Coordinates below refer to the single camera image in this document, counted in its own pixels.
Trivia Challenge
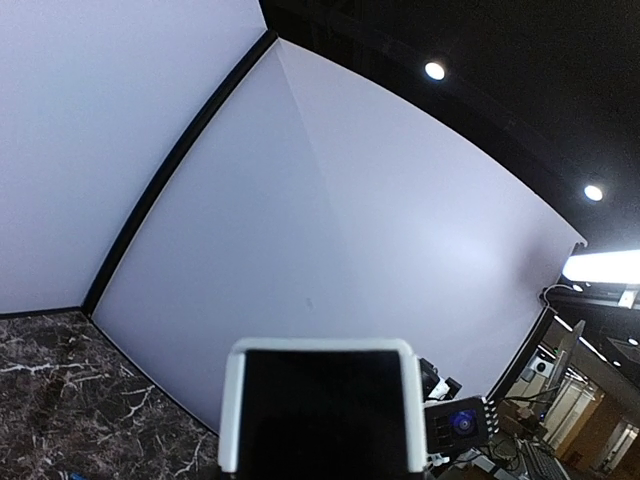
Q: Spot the black left corner post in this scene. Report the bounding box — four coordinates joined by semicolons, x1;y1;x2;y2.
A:
80;29;278;318

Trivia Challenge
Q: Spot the bright rectangular light panel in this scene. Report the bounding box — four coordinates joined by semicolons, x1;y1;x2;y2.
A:
562;250;640;284

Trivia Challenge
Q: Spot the round ceiling light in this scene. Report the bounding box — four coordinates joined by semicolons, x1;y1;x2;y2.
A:
424;61;446;81
583;184;604;202

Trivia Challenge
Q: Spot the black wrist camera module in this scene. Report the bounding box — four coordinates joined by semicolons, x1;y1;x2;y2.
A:
423;396;500;454

